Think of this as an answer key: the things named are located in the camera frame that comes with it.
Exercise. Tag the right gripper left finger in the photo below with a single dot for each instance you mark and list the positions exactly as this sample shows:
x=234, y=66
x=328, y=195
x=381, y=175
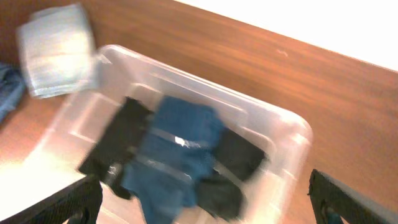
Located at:
x=80, y=202

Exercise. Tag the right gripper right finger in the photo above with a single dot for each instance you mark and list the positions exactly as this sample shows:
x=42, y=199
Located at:
x=335, y=202

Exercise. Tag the blue cloth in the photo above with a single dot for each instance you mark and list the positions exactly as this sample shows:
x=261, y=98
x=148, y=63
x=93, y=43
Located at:
x=175, y=153

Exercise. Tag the clear plastic storage bin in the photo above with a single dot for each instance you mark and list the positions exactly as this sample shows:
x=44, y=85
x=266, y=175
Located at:
x=282, y=134

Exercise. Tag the light grey jeans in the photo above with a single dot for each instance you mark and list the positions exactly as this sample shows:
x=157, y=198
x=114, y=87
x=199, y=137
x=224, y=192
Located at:
x=57, y=51

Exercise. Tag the dark grey cloth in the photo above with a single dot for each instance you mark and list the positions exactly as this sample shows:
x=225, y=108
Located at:
x=236, y=161

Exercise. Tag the black cloth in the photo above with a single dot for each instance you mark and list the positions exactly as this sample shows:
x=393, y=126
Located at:
x=117, y=146

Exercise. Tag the blue jeans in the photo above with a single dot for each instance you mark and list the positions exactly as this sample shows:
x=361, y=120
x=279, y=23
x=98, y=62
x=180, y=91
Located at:
x=12, y=88

